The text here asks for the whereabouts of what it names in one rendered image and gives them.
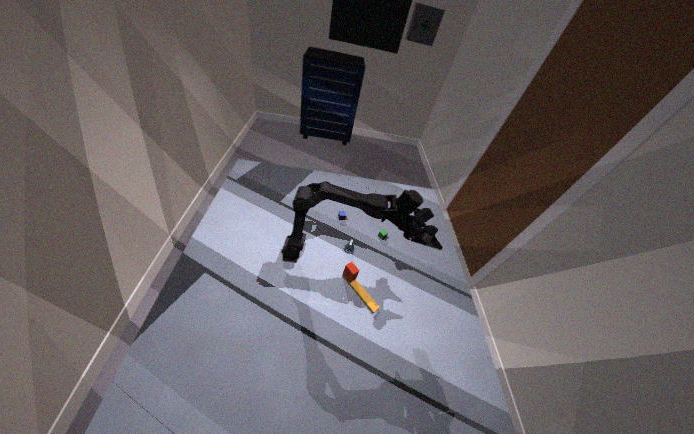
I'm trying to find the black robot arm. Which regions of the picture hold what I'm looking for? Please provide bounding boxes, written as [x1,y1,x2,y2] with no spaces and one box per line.
[281,181,434,263]

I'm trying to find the wooden bar with red block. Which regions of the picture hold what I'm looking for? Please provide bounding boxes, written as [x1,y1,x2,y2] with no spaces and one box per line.
[342,262,380,314]

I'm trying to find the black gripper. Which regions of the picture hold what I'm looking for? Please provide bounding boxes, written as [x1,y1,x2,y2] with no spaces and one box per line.
[398,215,443,250]

